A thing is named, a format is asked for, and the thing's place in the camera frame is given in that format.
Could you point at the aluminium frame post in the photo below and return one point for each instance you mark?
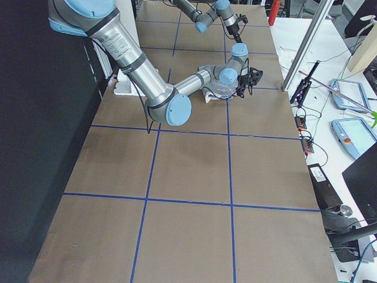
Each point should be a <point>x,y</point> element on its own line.
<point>310,34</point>

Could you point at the lower teach pendant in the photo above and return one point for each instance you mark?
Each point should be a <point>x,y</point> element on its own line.
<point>354,134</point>

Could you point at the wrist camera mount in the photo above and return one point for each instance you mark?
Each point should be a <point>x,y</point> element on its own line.
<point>254,76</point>
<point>242,18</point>

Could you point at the teach pendant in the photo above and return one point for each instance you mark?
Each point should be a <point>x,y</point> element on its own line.
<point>352,89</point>
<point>354,134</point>

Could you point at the navy white striped polo shirt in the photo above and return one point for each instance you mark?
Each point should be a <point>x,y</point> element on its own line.
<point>219,82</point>

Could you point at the red fire extinguisher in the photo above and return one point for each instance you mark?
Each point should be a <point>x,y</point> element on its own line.
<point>274,12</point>

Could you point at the upper teach pendant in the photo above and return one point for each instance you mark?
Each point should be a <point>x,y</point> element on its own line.
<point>352,89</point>

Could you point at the black box with label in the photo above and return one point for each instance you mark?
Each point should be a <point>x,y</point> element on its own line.
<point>325,193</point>

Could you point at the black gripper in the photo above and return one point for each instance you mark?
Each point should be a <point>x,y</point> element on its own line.
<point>234,28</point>
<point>243,79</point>

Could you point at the metal reacher grabber tool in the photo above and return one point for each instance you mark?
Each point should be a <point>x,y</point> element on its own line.
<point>338,93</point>

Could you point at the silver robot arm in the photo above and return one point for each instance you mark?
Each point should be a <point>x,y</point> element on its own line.
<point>165,103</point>
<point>218,9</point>

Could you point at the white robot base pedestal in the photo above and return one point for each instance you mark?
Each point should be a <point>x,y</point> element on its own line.
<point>145,78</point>

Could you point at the black clamp stand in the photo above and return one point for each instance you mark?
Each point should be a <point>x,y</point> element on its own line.
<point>303,88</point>

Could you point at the black monitor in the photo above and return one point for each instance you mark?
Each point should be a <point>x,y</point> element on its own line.
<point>360,178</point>

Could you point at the black power strip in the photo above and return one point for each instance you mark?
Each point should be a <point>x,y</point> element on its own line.
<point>306,138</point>

